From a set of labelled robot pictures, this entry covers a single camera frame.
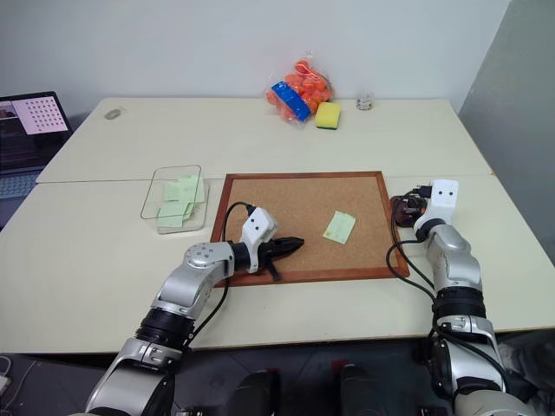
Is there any open laptop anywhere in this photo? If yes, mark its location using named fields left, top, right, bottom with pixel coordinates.
left=0, top=90, right=73, bottom=201

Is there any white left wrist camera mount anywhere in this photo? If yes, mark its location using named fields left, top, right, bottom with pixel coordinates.
left=239, top=206, right=278, bottom=274

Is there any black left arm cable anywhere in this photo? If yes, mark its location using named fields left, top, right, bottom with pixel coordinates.
left=185, top=201, right=258, bottom=350

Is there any white cable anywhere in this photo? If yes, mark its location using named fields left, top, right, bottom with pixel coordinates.
left=0, top=354, right=15, bottom=393

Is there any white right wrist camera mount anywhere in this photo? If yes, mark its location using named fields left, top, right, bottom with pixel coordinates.
left=422, top=178, right=461, bottom=226

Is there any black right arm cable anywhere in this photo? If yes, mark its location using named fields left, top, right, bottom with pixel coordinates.
left=384, top=206, right=440, bottom=307

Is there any bag of orange pieces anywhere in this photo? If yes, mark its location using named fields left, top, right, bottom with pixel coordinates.
left=263, top=51, right=336, bottom=127

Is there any cork board with wooden frame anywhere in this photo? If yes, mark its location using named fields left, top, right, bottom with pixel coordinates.
left=210, top=172, right=411, bottom=288

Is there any clear plastic box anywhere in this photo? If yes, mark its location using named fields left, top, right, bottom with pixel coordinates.
left=139, top=164, right=212, bottom=237

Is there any dark rounded shape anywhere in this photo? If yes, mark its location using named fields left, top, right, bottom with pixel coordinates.
left=336, top=363, right=383, bottom=416

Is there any yellow green sponge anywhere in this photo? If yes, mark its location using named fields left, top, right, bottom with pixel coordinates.
left=314, top=101, right=343, bottom=132

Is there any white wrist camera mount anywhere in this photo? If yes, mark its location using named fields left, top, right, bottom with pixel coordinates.
left=239, top=206, right=278, bottom=274
left=422, top=178, right=461, bottom=226

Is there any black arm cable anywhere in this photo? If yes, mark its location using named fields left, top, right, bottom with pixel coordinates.
left=185, top=201, right=258, bottom=350
left=384, top=206, right=440, bottom=307

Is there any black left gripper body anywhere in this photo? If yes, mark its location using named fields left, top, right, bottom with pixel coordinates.
left=258, top=239, right=282, bottom=263

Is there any large green sticky note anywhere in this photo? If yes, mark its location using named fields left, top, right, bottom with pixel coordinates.
left=155, top=201, right=195, bottom=229

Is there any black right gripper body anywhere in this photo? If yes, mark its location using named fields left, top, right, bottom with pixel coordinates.
left=409, top=183, right=435, bottom=210

